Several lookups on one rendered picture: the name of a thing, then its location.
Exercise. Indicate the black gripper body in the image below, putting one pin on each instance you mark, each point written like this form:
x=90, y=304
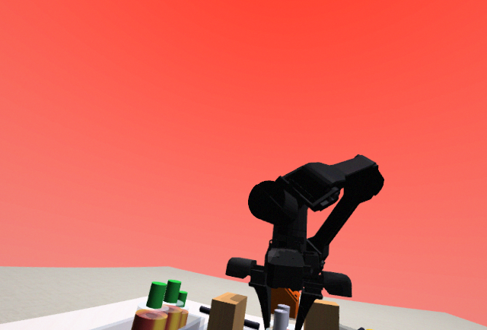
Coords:
x=337, y=284

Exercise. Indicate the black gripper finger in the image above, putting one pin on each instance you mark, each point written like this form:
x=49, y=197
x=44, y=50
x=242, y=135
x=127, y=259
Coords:
x=264, y=294
x=306, y=301

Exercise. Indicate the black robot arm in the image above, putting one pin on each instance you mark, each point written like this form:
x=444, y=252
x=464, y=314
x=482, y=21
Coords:
x=284, y=203

